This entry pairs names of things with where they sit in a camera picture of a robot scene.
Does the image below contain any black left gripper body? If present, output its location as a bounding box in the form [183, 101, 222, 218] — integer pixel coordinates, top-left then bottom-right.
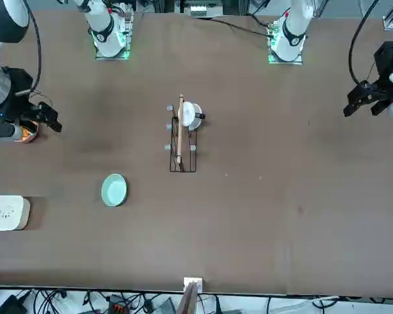
[367, 41, 393, 103]

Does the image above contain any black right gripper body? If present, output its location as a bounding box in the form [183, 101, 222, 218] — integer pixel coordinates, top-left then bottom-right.
[1, 67, 42, 123]

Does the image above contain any pink bowl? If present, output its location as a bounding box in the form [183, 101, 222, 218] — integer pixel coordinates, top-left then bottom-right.
[14, 119, 40, 144]

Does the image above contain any green bowl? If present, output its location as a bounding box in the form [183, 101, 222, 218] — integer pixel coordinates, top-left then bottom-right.
[101, 173, 129, 207]

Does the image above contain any cream rectangular tray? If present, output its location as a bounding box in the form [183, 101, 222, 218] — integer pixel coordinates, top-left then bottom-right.
[0, 195, 31, 232]

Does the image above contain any white cup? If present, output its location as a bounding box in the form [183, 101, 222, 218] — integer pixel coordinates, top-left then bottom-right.
[182, 101, 206, 131]

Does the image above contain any grey power strip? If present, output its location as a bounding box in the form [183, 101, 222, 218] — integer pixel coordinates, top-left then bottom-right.
[189, 5, 211, 18]

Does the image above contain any black power adapter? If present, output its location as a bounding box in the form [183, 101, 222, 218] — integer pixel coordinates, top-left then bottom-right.
[0, 294, 28, 314]

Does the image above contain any orange black device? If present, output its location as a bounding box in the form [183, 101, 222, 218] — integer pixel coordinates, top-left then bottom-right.
[107, 295, 132, 312]

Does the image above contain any grey foot pedal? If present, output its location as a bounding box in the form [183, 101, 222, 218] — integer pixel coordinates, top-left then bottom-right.
[157, 296, 177, 314]

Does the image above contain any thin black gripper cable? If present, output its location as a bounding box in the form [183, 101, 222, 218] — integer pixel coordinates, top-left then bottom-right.
[29, 90, 55, 107]

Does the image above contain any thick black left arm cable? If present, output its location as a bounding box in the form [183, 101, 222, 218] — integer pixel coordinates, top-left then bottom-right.
[348, 0, 381, 88]

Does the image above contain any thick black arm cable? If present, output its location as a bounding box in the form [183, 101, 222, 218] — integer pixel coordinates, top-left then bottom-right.
[348, 0, 381, 88]
[23, 0, 43, 93]

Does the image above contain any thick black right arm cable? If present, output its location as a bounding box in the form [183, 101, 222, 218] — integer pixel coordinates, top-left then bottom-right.
[23, 0, 43, 93]

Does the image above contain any aluminium frame rail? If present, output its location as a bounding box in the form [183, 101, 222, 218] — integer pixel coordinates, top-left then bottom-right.
[382, 0, 393, 31]

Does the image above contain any black table cable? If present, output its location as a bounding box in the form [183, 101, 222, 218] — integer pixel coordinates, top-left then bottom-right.
[210, 18, 272, 37]

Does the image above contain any black wire cup rack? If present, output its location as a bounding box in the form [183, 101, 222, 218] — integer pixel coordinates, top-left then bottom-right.
[165, 94, 207, 173]

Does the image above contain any white cable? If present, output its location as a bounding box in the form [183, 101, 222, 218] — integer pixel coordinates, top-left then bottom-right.
[271, 295, 342, 311]

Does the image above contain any white mast bracket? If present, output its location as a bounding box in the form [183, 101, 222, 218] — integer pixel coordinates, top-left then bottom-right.
[183, 277, 204, 292]

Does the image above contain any camera mast post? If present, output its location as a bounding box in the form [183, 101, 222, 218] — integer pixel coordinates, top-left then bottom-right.
[178, 281, 199, 314]

